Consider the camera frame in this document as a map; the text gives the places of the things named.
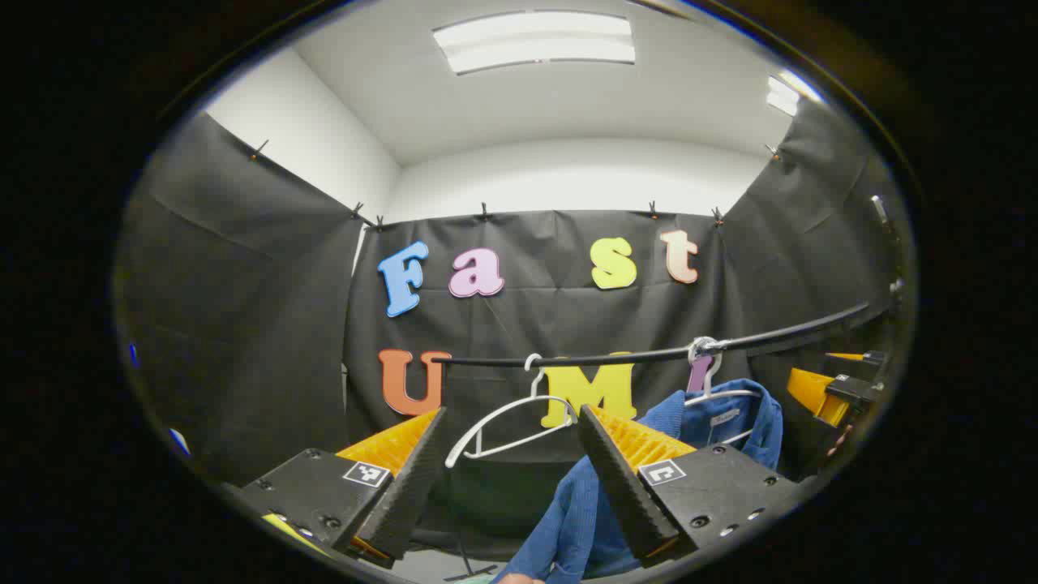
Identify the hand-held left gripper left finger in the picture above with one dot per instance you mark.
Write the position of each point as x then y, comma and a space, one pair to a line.
324, 487

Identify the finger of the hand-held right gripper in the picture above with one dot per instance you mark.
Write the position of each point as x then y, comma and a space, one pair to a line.
874, 358
811, 393

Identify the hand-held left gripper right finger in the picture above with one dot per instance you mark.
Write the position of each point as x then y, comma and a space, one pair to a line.
714, 487

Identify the white plastic hanger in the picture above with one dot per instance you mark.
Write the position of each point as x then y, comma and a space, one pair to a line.
718, 396
495, 415

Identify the black clothes rack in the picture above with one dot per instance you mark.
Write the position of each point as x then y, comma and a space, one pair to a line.
632, 355

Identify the clear tape wrap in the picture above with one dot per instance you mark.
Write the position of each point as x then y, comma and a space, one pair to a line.
704, 345

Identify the small white clip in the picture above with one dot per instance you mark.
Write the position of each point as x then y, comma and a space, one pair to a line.
880, 209

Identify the black backdrop cloth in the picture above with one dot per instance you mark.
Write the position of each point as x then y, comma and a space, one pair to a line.
243, 324

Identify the small ceiling light panel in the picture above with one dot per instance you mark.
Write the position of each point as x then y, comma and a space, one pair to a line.
787, 93

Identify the row of small cloth clips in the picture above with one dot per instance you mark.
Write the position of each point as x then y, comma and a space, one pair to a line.
484, 212

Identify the large ceiling light panel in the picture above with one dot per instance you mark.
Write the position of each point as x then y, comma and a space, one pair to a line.
535, 40

